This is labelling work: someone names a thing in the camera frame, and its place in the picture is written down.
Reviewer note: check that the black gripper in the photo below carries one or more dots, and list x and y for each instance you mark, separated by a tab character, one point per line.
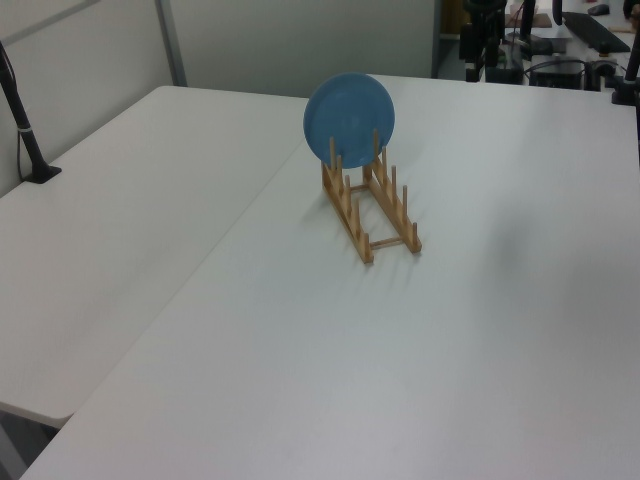
480	20

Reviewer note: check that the blue round plate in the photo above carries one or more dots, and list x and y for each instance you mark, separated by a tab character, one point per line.
350	120

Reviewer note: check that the wooden plate rack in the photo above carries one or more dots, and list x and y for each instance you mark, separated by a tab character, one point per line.
380	192

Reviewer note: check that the dark monitor stand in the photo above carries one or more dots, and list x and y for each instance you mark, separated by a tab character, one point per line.
527	25

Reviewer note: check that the black electronics box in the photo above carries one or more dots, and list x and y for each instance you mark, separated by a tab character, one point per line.
556	74

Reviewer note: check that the black keyboard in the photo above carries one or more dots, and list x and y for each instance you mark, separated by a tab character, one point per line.
595	31

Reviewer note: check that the black computer mouse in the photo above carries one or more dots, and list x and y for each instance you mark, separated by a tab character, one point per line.
597	9

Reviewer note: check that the black pole with table clamp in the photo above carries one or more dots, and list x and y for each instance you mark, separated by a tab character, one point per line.
631	60

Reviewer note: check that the black camera pole with foot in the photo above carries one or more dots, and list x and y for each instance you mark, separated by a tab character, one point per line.
22	125

